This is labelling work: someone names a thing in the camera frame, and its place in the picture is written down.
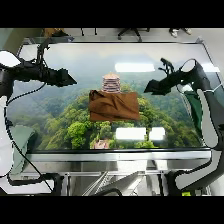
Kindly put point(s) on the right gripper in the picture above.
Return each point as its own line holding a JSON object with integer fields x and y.
{"x": 160, "y": 86}

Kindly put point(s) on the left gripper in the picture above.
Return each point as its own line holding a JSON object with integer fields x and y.
{"x": 60, "y": 78}

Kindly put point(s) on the brown shirt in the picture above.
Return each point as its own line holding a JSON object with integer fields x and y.
{"x": 113, "y": 106}

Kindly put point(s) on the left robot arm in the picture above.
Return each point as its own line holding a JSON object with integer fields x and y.
{"x": 16, "y": 71}

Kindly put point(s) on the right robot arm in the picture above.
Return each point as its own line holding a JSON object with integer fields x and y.
{"x": 208, "y": 110}

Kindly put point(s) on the dark green garment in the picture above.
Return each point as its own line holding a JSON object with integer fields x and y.
{"x": 195, "y": 110}

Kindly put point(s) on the person's legs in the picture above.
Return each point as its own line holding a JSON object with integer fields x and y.
{"x": 180, "y": 31}

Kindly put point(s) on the black office chair base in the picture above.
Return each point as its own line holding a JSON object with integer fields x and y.
{"x": 133, "y": 32}

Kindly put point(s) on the pale green garment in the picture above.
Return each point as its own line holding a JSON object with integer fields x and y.
{"x": 22, "y": 146}

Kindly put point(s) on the silver frame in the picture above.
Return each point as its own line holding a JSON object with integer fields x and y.
{"x": 116, "y": 156}

